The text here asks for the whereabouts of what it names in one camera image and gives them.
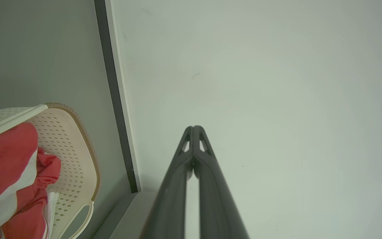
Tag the dark grey floor edge strip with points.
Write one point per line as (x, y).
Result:
(113, 83)

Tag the red white striped garment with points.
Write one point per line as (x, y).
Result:
(2, 166)

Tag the white cloth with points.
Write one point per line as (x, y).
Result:
(51, 212)

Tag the red crumpled garment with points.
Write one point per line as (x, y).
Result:
(46, 167)

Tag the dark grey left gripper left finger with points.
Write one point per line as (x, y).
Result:
(172, 196)

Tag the cream perforated laundry basket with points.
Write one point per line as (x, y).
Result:
(68, 146)

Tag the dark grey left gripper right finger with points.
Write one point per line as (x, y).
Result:
(216, 202)

